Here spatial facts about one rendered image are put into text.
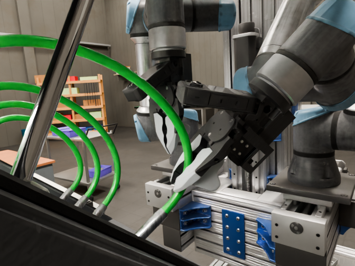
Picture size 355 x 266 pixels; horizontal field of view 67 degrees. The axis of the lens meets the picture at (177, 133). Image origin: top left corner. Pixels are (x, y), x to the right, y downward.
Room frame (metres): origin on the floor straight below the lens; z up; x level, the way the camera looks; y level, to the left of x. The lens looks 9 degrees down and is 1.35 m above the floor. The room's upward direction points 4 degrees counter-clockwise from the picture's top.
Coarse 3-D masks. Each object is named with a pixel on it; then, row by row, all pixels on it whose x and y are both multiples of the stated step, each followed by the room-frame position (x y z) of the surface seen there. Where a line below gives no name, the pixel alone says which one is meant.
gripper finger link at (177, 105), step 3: (174, 96) 0.54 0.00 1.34; (174, 99) 0.53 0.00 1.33; (177, 99) 0.52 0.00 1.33; (174, 102) 0.53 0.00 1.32; (177, 102) 0.52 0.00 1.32; (174, 105) 0.53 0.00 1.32; (177, 105) 0.52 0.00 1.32; (180, 105) 0.53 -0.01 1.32; (174, 108) 0.53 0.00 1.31; (177, 108) 0.52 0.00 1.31; (180, 108) 0.52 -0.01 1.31; (183, 108) 0.53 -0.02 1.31; (177, 111) 0.52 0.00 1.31; (180, 111) 0.52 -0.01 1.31; (183, 111) 0.53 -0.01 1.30; (177, 114) 0.52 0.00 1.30; (180, 114) 0.52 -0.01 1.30; (183, 114) 0.53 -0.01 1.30; (180, 117) 0.53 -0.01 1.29; (174, 129) 0.53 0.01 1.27; (174, 132) 0.53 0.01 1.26
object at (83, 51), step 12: (0, 36) 0.32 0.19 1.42; (12, 36) 0.33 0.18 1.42; (24, 36) 0.33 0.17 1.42; (36, 36) 0.34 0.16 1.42; (48, 48) 0.34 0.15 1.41; (84, 48) 0.36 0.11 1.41; (96, 60) 0.36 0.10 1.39; (108, 60) 0.37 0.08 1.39; (120, 72) 0.37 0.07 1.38; (132, 72) 0.38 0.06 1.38; (144, 84) 0.38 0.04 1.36; (156, 96) 0.39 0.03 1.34; (168, 108) 0.40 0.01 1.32; (180, 120) 0.41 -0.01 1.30; (180, 132) 0.41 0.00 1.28; (192, 156) 0.41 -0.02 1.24; (180, 192) 0.40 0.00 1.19; (168, 204) 0.40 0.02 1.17
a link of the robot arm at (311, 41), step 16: (336, 0) 0.38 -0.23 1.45; (320, 16) 0.38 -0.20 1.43; (336, 16) 0.37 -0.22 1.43; (352, 16) 0.37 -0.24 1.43; (304, 32) 0.39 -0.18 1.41; (320, 32) 0.37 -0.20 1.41; (336, 32) 0.37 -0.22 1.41; (352, 32) 0.37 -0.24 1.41; (288, 48) 0.39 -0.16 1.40; (304, 48) 0.37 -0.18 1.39; (320, 48) 0.37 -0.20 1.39; (336, 48) 0.37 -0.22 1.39; (352, 48) 0.40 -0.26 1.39; (304, 64) 0.37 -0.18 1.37; (320, 64) 0.37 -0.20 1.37; (336, 64) 0.39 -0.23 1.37; (320, 80) 0.42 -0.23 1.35
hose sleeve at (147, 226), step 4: (160, 208) 0.39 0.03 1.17; (156, 212) 0.39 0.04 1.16; (160, 212) 0.39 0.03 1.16; (164, 212) 0.39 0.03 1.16; (152, 216) 0.39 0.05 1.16; (156, 216) 0.39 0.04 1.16; (160, 216) 0.39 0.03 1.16; (164, 216) 0.39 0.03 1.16; (148, 220) 0.39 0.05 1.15; (152, 220) 0.38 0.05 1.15; (156, 220) 0.38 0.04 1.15; (160, 220) 0.38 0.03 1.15; (144, 224) 0.38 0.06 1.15; (148, 224) 0.38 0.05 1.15; (152, 224) 0.38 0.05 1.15; (156, 224) 0.38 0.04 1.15; (140, 228) 0.38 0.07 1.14; (144, 228) 0.38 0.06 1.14; (148, 228) 0.38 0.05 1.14; (152, 228) 0.38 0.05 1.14; (136, 232) 0.38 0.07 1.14; (140, 232) 0.38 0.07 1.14; (144, 232) 0.38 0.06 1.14; (148, 232) 0.38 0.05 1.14; (140, 236) 0.37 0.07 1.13; (144, 236) 0.37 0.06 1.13
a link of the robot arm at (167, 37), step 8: (152, 32) 0.55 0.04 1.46; (160, 32) 0.53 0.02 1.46; (168, 32) 0.53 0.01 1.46; (176, 32) 0.54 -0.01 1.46; (184, 32) 0.56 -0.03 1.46; (152, 40) 0.55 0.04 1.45; (160, 40) 0.54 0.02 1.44; (168, 40) 0.53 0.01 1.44; (176, 40) 0.54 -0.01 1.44; (184, 40) 0.55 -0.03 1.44; (152, 48) 0.55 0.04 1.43; (160, 48) 0.54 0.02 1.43; (168, 48) 0.54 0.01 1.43; (176, 48) 0.54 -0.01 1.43; (184, 48) 0.56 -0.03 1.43
